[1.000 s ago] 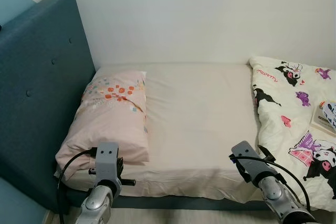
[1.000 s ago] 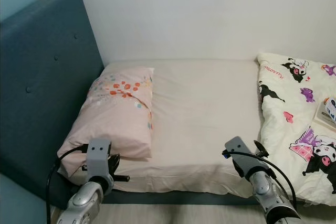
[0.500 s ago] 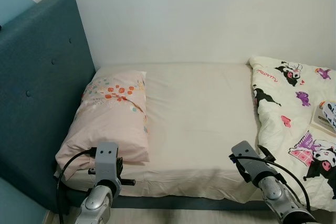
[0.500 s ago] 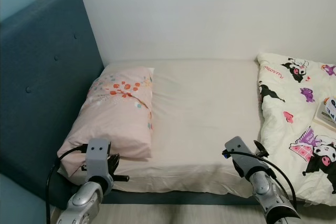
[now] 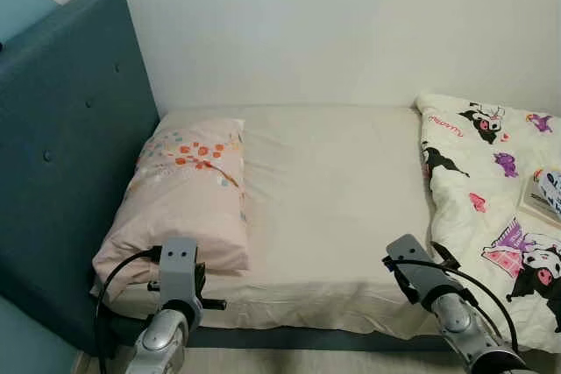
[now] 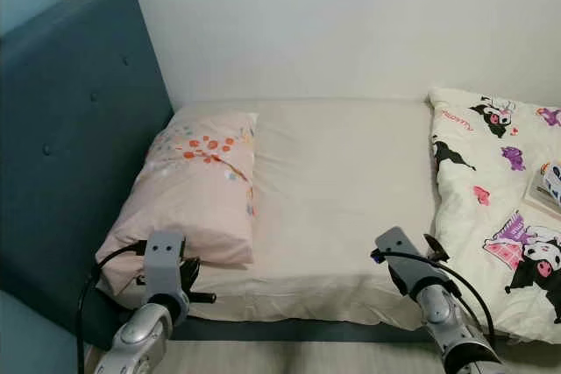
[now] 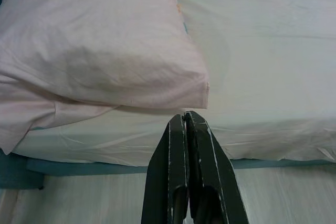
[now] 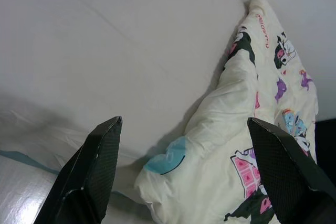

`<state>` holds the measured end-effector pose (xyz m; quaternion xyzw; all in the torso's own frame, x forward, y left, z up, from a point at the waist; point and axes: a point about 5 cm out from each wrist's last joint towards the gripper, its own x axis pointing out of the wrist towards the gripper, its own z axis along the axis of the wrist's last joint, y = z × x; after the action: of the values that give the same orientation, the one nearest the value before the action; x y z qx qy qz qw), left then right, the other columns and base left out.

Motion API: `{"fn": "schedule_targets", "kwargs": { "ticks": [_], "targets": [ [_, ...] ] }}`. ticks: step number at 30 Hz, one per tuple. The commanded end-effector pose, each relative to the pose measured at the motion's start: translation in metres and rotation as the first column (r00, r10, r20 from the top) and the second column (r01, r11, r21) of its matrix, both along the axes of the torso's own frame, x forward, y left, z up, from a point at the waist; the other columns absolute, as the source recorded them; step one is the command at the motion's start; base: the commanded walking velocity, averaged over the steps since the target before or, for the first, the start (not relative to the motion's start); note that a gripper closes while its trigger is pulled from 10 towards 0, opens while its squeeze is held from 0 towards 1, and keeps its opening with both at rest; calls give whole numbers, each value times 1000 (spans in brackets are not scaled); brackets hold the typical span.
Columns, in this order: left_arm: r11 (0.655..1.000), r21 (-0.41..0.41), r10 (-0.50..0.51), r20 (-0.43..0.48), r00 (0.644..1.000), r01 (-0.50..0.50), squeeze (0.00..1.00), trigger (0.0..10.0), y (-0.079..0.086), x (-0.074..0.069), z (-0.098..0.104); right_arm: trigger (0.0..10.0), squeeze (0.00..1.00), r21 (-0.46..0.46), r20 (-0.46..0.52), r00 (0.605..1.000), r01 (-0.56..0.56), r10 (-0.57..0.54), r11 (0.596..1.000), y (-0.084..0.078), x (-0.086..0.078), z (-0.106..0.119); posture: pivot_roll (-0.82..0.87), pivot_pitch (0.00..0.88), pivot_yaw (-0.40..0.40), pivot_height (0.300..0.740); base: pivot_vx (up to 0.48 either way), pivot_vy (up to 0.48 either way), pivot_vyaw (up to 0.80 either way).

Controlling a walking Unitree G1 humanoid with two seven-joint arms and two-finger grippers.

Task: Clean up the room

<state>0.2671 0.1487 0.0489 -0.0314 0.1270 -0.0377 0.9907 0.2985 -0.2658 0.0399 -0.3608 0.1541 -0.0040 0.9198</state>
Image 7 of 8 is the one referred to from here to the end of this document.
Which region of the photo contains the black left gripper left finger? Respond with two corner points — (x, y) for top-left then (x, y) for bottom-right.
(140, 113), (188, 224)

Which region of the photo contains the pink patterned pillow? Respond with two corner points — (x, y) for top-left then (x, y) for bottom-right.
(0, 0), (210, 155)

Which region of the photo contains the beige sheeted mattress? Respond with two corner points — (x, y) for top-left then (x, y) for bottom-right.
(12, 0), (336, 167)

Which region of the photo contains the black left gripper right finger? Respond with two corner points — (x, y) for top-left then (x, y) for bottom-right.
(183, 110), (249, 224)

